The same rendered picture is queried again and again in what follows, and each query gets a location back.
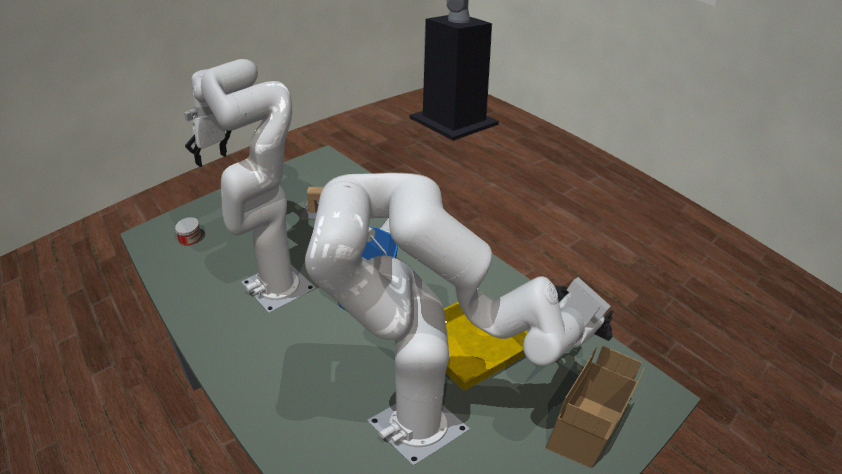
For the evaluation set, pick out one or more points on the brown cardboard box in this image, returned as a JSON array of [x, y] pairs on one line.
[[603, 394]]

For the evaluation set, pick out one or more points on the blue bucket with wire handle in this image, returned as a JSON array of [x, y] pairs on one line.
[[381, 239]]

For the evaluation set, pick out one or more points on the yellow shallow tray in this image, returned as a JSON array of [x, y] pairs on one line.
[[472, 351]]

